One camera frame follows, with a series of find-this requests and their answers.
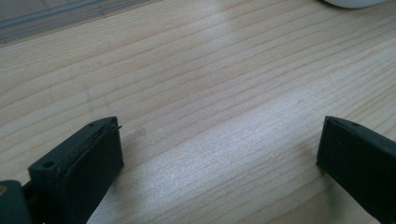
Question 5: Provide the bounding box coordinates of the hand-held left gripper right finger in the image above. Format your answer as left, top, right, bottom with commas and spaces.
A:
316, 115, 396, 224

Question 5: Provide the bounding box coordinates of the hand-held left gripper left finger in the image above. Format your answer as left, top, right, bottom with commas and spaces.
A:
28, 116, 125, 224

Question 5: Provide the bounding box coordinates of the white compartment storage box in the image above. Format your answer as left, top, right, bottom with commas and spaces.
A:
322, 0, 389, 9

